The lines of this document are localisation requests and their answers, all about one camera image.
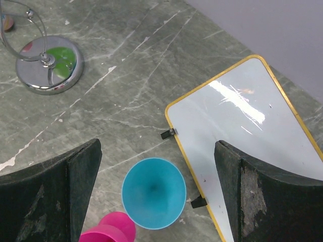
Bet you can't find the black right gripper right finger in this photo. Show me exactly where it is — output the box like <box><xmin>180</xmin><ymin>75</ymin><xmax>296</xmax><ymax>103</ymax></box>
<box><xmin>214</xmin><ymin>140</ymin><xmax>322</xmax><ymax>241</ymax></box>

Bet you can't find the chrome wine glass rack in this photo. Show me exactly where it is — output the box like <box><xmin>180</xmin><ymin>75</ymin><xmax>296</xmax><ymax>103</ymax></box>
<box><xmin>1</xmin><ymin>1</ymin><xmax>85</xmax><ymax>95</ymax></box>

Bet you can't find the yellow framed whiteboard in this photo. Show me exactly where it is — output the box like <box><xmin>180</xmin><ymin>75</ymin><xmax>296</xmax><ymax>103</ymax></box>
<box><xmin>165</xmin><ymin>55</ymin><xmax>322</xmax><ymax>241</ymax></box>

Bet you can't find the pink capped spice bottle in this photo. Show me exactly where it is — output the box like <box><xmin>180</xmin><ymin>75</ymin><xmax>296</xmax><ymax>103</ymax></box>
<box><xmin>2</xmin><ymin>15</ymin><xmax>15</xmax><ymax>32</ymax></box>

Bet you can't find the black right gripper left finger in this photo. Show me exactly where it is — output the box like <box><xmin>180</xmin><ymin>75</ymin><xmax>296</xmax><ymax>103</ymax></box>
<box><xmin>1</xmin><ymin>139</ymin><xmax>102</xmax><ymax>241</ymax></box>

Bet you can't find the pink plastic wine glass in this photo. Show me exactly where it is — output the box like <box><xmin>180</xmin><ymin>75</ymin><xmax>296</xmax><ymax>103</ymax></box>
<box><xmin>79</xmin><ymin>211</ymin><xmax>136</xmax><ymax>242</ymax></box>

